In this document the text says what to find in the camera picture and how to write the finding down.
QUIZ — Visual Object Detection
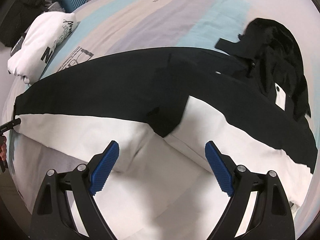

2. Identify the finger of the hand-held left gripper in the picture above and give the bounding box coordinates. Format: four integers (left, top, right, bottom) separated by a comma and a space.
0, 119, 22, 131

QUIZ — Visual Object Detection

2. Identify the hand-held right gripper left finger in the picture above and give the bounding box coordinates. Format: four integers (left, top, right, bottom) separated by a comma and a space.
29, 141, 120, 240

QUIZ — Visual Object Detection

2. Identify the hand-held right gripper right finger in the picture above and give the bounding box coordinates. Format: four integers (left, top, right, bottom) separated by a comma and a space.
204, 141, 295, 240

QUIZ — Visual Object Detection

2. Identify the black and white jacket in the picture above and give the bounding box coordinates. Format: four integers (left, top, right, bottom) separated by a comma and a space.
14, 17, 316, 240

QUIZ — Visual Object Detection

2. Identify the person's left hand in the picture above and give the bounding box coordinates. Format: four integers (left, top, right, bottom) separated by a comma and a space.
0, 135, 8, 161

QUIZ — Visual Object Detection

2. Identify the white folded printed garment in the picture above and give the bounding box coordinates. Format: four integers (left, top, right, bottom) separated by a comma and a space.
7, 11, 81, 85

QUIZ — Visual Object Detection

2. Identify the black bag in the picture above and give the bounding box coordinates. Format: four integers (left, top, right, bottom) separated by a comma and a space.
0, 0, 48, 48

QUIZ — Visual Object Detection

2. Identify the pastel striped bed sheet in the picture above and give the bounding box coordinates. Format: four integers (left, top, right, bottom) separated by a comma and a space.
0, 0, 320, 240

